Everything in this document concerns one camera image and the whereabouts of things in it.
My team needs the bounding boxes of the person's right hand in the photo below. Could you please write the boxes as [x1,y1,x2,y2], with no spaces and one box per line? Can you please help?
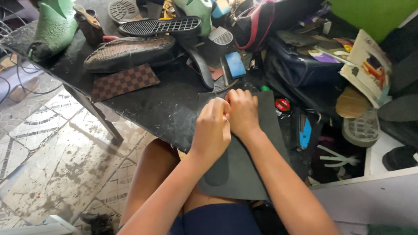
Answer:
[225,89,262,139]

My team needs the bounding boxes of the person's left hand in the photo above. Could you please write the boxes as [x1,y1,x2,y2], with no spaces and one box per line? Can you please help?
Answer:
[191,97,232,159]

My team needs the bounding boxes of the dark grey rubber sheet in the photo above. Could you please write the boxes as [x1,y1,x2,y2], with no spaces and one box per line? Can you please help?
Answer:
[195,90,292,201]

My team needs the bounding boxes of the thin metal awl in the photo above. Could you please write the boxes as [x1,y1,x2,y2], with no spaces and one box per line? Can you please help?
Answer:
[220,57,230,87]

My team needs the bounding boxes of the blue sanding block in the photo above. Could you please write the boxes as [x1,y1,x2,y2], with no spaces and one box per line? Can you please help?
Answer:
[225,51,247,79]

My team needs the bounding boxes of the black curved heel sole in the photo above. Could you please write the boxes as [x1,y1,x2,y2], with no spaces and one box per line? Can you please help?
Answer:
[185,44,215,91]

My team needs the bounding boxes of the shoe polish tin red label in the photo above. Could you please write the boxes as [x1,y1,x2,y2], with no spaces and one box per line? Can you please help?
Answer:
[275,97,292,117]

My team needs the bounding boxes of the grey ribbed heel piece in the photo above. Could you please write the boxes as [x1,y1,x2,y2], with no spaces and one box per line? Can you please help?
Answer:
[208,26,234,47]

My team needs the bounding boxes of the black cut sole piece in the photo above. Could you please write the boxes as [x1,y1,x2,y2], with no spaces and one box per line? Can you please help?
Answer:
[204,148,230,187]

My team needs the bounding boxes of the navy blue bag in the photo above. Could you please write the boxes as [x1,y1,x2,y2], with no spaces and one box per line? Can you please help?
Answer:
[264,35,347,89]

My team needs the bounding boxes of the blue utility knife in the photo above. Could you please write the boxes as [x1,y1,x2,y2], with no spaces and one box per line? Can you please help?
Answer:
[298,114,312,151]

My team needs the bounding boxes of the black bag with red trim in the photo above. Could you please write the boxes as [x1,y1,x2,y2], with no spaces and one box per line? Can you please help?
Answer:
[233,0,324,53]

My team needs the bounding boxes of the blue and yellow sponge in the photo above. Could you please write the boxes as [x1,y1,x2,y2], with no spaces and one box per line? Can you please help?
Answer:
[211,0,231,19]

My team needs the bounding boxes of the person's bare leg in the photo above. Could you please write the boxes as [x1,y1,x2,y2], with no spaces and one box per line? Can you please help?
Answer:
[119,138,242,226]

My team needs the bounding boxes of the brown checkered leather piece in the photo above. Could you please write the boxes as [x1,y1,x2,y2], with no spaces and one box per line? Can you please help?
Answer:
[90,63,161,104]

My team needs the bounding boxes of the black grid tread sole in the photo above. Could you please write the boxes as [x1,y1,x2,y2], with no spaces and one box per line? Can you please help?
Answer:
[118,16,202,37]

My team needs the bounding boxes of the brown woven pattern shoe sole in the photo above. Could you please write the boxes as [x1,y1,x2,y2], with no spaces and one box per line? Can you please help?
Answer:
[83,35,177,73]

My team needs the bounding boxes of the tan insole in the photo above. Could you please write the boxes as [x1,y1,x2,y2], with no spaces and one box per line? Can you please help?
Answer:
[335,84,372,119]

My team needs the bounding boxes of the person's navy shorts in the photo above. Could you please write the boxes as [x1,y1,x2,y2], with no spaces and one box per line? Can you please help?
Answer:
[117,203,263,235]

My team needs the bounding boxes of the black table leg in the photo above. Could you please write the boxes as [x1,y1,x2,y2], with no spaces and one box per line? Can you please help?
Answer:
[63,84,125,143]

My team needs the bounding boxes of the grey sandal sole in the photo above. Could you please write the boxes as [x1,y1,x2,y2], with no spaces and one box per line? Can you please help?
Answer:
[342,107,381,148]

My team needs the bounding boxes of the worn paper notebook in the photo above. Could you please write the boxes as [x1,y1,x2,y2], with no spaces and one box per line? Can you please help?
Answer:
[339,29,393,109]

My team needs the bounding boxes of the grey lugged shoe sole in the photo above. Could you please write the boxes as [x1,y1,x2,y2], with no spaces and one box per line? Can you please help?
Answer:
[107,0,140,23]

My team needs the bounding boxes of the brown glue jar with brush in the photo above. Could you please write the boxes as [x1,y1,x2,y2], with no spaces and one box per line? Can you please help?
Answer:
[73,5,106,45]

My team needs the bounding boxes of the green board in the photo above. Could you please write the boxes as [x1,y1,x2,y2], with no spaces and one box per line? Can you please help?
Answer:
[327,0,418,44]

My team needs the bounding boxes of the white cabinet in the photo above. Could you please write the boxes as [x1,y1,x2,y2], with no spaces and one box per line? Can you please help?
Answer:
[310,130,418,235]

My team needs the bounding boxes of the black shoe brush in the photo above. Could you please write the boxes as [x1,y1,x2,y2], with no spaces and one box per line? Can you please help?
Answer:
[80,212,115,235]

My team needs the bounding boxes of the black shoe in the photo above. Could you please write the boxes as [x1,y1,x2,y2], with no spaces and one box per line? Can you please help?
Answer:
[382,145,418,172]

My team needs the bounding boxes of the white sandal strap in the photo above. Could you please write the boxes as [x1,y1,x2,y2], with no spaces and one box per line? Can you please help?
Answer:
[316,144,361,169]

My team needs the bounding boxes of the bundle of grey cables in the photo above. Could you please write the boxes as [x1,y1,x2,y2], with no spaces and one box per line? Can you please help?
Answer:
[0,6,63,106]

